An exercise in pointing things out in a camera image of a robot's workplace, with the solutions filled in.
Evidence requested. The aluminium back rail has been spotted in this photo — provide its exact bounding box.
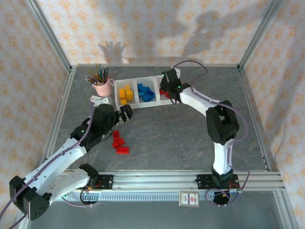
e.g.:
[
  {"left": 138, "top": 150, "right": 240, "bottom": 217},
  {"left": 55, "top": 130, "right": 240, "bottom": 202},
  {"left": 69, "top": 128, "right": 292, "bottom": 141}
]
[{"left": 70, "top": 63, "right": 241, "bottom": 69}]

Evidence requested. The pink cup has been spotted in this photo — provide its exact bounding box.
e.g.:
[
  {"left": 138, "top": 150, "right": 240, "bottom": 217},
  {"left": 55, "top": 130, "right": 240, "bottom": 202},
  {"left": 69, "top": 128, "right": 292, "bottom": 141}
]
[{"left": 92, "top": 77, "right": 114, "bottom": 97}]

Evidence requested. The aluminium frame post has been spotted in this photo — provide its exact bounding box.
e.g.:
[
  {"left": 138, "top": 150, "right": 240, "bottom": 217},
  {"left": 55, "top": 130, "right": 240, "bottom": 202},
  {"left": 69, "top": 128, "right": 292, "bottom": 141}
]
[
  {"left": 238, "top": 0, "right": 285, "bottom": 71},
  {"left": 25, "top": 0, "right": 73, "bottom": 72}
]

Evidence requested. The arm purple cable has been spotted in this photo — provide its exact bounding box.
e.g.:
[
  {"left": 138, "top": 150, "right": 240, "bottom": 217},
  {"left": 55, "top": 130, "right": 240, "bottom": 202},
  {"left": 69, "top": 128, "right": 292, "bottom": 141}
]
[
  {"left": 0, "top": 101, "right": 95, "bottom": 229},
  {"left": 170, "top": 59, "right": 251, "bottom": 208}
]

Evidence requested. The grey slotted cable duct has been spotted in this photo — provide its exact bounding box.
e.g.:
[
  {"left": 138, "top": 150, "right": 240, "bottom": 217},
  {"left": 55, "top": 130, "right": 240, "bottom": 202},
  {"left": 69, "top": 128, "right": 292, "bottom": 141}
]
[{"left": 64, "top": 191, "right": 239, "bottom": 201}]

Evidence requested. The olive pencil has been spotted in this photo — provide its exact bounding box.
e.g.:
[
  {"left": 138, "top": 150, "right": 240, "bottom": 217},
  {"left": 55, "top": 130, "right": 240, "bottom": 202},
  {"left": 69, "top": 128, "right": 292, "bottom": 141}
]
[{"left": 87, "top": 69, "right": 101, "bottom": 83}]

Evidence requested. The aluminium front rail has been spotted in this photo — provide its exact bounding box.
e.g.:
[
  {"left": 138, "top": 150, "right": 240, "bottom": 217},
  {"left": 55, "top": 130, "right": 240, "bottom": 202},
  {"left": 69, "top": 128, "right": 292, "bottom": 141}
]
[{"left": 57, "top": 169, "right": 285, "bottom": 191}]

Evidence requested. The dark green pencil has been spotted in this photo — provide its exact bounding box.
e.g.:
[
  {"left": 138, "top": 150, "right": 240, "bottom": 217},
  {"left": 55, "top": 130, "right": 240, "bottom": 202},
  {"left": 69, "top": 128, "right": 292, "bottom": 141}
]
[{"left": 95, "top": 63, "right": 102, "bottom": 83}]

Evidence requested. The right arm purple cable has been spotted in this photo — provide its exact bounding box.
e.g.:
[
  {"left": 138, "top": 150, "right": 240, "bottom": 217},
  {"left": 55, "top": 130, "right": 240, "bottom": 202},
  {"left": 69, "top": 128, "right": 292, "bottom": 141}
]
[{"left": 170, "top": 59, "right": 251, "bottom": 208}]

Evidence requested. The aluminium side rail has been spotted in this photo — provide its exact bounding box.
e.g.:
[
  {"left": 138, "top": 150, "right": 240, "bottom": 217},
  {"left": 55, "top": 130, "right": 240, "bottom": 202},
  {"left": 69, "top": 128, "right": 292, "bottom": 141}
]
[
  {"left": 238, "top": 66, "right": 275, "bottom": 172},
  {"left": 38, "top": 66, "right": 77, "bottom": 172}
]

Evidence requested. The white plastic bin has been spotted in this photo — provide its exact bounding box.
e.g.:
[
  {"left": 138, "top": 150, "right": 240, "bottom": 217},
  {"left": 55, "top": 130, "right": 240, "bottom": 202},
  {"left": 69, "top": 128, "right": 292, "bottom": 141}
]
[
  {"left": 154, "top": 74, "right": 179, "bottom": 106},
  {"left": 135, "top": 77, "right": 159, "bottom": 108},
  {"left": 114, "top": 78, "right": 139, "bottom": 111}
]

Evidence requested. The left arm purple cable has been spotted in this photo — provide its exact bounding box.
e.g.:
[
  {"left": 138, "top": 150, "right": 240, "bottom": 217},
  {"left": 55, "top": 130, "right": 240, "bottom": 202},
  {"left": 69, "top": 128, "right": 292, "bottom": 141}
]
[{"left": 0, "top": 101, "right": 95, "bottom": 229}]

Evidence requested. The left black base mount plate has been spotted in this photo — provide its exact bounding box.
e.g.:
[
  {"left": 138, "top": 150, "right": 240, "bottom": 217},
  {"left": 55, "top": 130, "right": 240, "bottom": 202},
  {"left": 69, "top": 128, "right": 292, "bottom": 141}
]
[{"left": 81, "top": 175, "right": 114, "bottom": 190}]

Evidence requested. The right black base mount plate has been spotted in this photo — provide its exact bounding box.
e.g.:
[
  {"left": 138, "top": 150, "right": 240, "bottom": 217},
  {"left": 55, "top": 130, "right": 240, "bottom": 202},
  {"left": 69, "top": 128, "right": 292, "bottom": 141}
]
[{"left": 196, "top": 174, "right": 240, "bottom": 190}]

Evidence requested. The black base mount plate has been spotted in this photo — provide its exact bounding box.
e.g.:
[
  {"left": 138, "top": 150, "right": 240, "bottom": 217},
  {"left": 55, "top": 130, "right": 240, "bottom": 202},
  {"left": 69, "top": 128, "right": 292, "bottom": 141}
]
[
  {"left": 81, "top": 175, "right": 114, "bottom": 190},
  {"left": 196, "top": 174, "right": 240, "bottom": 190}
]

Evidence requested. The label card on rail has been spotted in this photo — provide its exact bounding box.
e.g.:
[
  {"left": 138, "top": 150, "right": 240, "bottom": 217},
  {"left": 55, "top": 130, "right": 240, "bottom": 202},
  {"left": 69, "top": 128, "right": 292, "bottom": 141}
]
[{"left": 178, "top": 191, "right": 200, "bottom": 208}]

